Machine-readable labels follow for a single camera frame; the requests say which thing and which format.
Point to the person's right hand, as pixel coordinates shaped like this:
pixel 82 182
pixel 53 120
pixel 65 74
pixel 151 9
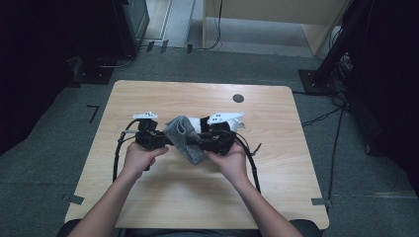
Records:
pixel 234 164

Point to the light wooden desk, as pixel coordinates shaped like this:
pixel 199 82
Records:
pixel 263 8

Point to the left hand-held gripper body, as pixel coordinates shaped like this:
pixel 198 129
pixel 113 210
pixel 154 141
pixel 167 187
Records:
pixel 150 136

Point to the dark monitor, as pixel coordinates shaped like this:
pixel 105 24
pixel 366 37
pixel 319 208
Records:
pixel 131 26

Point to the grey tape strip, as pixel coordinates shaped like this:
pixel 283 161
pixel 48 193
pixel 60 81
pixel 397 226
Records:
pixel 320 201
pixel 75 199

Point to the black stand base plate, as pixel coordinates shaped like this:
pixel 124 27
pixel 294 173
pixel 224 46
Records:
pixel 94 74

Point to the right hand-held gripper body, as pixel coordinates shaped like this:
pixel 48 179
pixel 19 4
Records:
pixel 219 141

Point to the dark curtain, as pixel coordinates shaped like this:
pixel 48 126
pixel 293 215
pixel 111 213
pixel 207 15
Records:
pixel 33 65
pixel 388 82

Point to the grey cloth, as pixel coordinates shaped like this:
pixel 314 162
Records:
pixel 194 156

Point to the person's left hand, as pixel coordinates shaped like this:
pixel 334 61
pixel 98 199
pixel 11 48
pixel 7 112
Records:
pixel 138 161

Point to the black metal stand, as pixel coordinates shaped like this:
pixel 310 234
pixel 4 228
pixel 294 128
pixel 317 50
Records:
pixel 329 56

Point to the round dark table grommet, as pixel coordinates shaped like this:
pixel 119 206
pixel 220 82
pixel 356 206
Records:
pixel 238 98

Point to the dark floor tape strip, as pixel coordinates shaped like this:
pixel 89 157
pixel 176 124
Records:
pixel 150 46
pixel 189 48
pixel 164 46

